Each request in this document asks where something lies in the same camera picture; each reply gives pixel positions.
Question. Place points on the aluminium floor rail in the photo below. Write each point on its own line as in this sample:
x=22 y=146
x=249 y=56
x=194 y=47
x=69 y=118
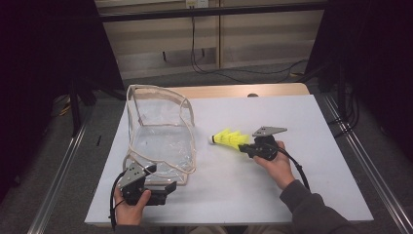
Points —
x=373 y=172
x=58 y=182

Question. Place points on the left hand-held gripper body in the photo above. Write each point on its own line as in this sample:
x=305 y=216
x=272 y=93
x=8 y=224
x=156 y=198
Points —
x=133 y=175

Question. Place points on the clear plastic bag beige trim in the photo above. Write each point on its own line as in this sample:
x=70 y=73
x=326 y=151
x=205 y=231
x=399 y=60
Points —
x=162 y=146

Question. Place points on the person's right hand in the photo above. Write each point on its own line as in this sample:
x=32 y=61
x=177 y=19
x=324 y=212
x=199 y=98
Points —
x=279 y=169

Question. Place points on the person's left hand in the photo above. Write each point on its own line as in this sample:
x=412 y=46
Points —
x=128 y=213

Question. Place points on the dark round table grommet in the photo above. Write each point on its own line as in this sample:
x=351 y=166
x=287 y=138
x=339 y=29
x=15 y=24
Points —
x=252 y=95

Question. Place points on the white table sheet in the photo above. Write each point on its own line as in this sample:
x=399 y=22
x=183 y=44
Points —
x=227 y=201

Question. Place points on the small black floor item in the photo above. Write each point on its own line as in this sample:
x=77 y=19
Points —
x=98 y=140

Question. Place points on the white wall socket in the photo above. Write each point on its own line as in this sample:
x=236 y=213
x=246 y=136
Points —
x=201 y=3

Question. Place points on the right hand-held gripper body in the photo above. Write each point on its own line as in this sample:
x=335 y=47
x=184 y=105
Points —
x=266 y=149

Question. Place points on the light wooden table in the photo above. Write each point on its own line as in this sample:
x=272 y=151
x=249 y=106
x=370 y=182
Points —
x=227 y=91

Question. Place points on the black curtain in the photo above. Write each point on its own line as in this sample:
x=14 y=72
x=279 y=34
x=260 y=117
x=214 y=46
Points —
x=383 y=48
x=32 y=65

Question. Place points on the black stand leg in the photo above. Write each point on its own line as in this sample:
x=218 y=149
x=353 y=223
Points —
x=75 y=110

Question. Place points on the small black wall hook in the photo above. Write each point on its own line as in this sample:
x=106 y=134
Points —
x=164 y=56
x=203 y=52

